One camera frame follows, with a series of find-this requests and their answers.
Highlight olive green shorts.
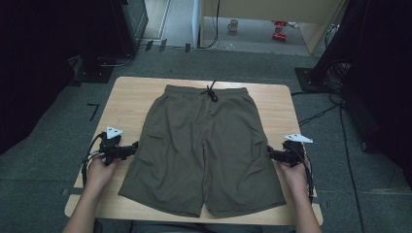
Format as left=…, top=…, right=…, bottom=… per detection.
left=118, top=80, right=288, bottom=218

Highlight person's right hand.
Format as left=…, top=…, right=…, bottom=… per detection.
left=278, top=160, right=311, bottom=192

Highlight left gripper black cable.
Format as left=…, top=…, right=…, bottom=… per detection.
left=81, top=131, right=108, bottom=189

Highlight black stand base plate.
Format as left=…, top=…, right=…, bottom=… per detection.
left=293, top=66, right=328, bottom=93
left=73, top=56, right=115, bottom=84

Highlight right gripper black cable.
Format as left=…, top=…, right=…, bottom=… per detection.
left=301, top=150, right=316, bottom=204

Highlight person's left hand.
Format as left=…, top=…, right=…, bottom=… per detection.
left=85, top=156, right=121, bottom=192

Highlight grey mug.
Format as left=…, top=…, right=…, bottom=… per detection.
left=226, top=18, right=239, bottom=33

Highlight black cabinet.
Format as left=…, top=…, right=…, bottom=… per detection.
left=110, top=0, right=150, bottom=56

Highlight black hanging cable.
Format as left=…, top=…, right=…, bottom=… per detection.
left=196, top=0, right=222, bottom=50

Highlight person's lap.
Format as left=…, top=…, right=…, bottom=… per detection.
left=93, top=219, right=297, bottom=233

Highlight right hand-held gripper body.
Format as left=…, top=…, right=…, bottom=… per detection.
left=274, top=133, right=314, bottom=169

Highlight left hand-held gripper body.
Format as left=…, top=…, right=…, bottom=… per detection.
left=98, top=125, right=133, bottom=166

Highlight black floor cable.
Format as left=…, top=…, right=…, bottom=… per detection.
left=291, top=90, right=345, bottom=128

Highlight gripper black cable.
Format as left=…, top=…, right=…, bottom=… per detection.
left=301, top=150, right=316, bottom=204
left=81, top=131, right=108, bottom=189

